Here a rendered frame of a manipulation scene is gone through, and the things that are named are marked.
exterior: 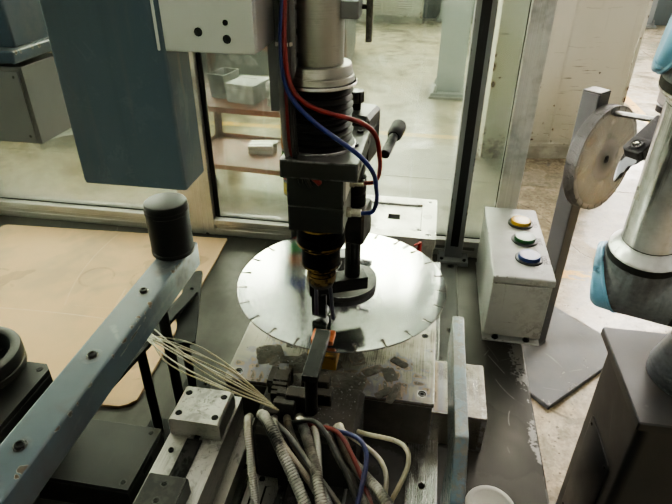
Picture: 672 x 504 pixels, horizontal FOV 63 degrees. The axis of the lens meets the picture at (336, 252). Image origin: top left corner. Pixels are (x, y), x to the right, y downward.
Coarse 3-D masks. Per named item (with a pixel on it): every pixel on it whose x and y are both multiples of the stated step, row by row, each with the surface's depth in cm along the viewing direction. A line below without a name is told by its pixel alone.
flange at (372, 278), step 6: (366, 270) 89; (372, 270) 89; (372, 276) 88; (372, 282) 86; (372, 288) 85; (336, 294) 84; (342, 294) 84; (348, 294) 84; (354, 294) 84; (360, 294) 84; (366, 294) 84; (336, 300) 83; (342, 300) 83; (348, 300) 83; (354, 300) 84
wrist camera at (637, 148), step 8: (656, 120) 117; (648, 128) 116; (640, 136) 116; (648, 136) 115; (632, 144) 115; (640, 144) 114; (648, 144) 114; (624, 152) 116; (632, 152) 114; (640, 152) 113; (640, 160) 115
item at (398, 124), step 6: (396, 120) 72; (402, 120) 72; (390, 126) 72; (396, 126) 71; (402, 126) 71; (390, 132) 71; (396, 132) 70; (402, 132) 71; (390, 138) 69; (396, 138) 70; (390, 144) 68; (384, 150) 67; (390, 150) 68; (384, 156) 68
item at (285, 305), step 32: (256, 256) 94; (288, 256) 95; (384, 256) 95; (416, 256) 95; (256, 288) 86; (288, 288) 87; (384, 288) 87; (416, 288) 87; (256, 320) 80; (288, 320) 80; (320, 320) 80; (352, 320) 80; (384, 320) 80; (416, 320) 80; (352, 352) 74
